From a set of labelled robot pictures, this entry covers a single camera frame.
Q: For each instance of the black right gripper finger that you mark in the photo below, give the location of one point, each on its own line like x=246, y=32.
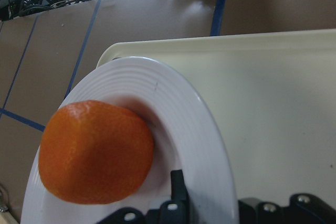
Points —
x=179, y=191

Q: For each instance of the white round plate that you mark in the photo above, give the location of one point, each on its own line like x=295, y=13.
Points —
x=186, y=138

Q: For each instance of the orange fruit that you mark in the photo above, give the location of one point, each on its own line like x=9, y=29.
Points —
x=92, y=152

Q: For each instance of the cream bear tray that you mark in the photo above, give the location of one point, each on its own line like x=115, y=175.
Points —
x=273, y=98

